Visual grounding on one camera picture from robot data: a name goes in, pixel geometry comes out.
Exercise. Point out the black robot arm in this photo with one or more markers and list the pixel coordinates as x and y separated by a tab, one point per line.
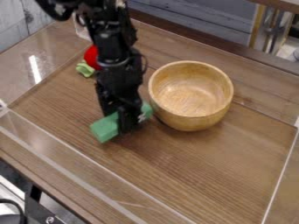
106	19

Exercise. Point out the gold metal chair frame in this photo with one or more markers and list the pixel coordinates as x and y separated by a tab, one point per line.
270	30

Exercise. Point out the black table leg bracket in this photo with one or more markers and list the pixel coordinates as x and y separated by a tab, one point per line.
37	213

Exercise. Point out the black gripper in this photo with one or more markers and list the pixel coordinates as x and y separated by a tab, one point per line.
118	82

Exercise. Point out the brown wooden bowl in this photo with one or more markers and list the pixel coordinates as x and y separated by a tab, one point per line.
192	95

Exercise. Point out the red plush strawberry toy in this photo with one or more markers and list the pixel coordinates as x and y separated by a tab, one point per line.
89	66

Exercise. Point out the clear acrylic front barrier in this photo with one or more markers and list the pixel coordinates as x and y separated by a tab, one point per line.
99	196

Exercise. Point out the green rectangular block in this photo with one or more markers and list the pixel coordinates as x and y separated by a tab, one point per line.
105	128

